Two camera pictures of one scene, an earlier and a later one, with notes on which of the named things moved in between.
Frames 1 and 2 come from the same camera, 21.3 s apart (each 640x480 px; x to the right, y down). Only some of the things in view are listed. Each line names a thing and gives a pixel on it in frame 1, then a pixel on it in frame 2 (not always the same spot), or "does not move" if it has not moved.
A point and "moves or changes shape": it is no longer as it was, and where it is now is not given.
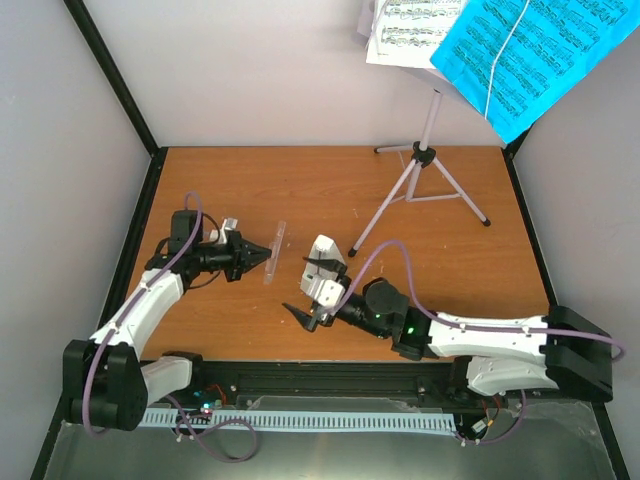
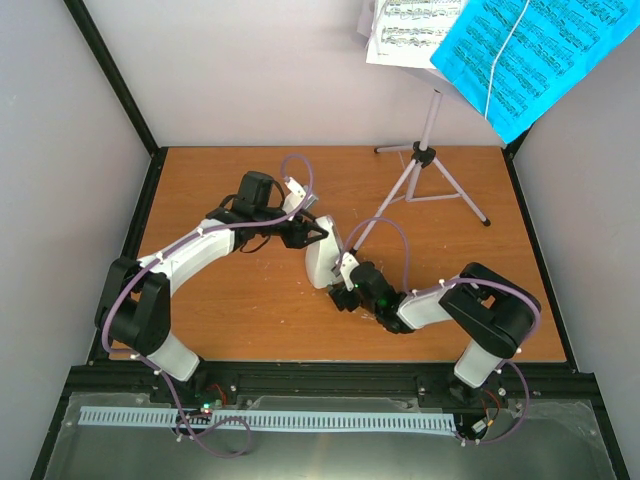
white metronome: (324, 247) moves or changes shape
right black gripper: (308, 322) → (341, 299)
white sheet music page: (407, 33) does not move
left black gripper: (244, 255) → (296, 238)
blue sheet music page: (556, 45) does not move
